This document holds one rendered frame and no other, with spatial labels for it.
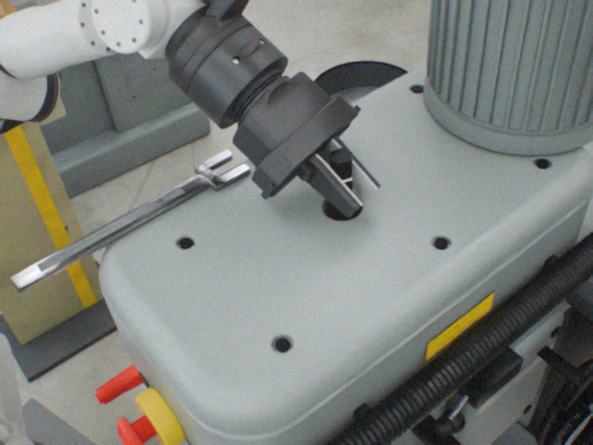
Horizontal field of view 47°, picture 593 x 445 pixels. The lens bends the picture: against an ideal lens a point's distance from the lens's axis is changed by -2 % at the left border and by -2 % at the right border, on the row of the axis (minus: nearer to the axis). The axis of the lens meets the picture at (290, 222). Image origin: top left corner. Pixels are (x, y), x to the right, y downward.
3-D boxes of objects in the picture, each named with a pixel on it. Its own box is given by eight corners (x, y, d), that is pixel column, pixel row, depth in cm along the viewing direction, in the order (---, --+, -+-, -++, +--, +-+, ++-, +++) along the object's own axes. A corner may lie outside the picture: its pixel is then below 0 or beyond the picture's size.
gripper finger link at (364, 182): (379, 187, 61) (329, 138, 61) (364, 202, 63) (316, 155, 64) (389, 177, 61) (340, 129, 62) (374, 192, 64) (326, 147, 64)
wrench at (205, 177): (24, 302, 59) (20, 296, 58) (8, 275, 61) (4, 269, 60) (251, 173, 68) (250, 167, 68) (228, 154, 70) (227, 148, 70)
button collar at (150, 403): (173, 462, 64) (160, 432, 60) (142, 418, 68) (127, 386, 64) (191, 449, 65) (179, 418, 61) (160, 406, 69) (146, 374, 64)
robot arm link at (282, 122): (335, 145, 69) (251, 64, 70) (377, 91, 61) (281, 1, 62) (254, 218, 63) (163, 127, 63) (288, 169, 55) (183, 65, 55)
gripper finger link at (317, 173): (351, 216, 62) (302, 168, 63) (366, 201, 59) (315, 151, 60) (341, 227, 61) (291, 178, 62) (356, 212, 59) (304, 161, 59)
